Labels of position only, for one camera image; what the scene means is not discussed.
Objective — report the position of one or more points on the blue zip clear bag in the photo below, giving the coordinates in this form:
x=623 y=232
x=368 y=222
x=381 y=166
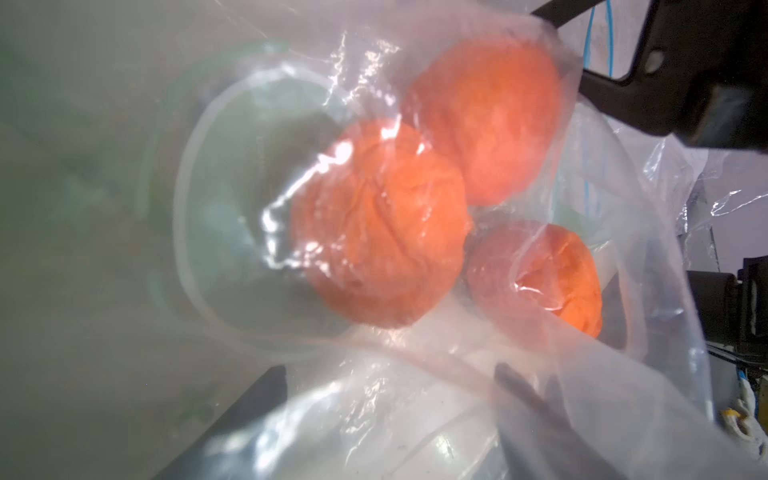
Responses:
x=599 y=38

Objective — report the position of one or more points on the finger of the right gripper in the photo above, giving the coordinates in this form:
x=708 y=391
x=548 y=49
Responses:
x=600 y=90

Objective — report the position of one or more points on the green zip bag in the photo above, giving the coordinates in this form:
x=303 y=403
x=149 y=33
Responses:
x=150 y=155

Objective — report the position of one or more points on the oranges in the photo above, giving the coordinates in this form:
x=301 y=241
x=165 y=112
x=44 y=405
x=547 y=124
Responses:
x=382 y=227

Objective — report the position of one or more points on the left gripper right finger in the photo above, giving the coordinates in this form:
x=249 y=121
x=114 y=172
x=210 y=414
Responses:
x=536 y=441

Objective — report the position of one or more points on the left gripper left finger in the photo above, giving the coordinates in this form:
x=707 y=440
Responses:
x=225 y=450

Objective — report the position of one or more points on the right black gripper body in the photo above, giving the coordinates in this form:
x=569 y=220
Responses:
x=701 y=73

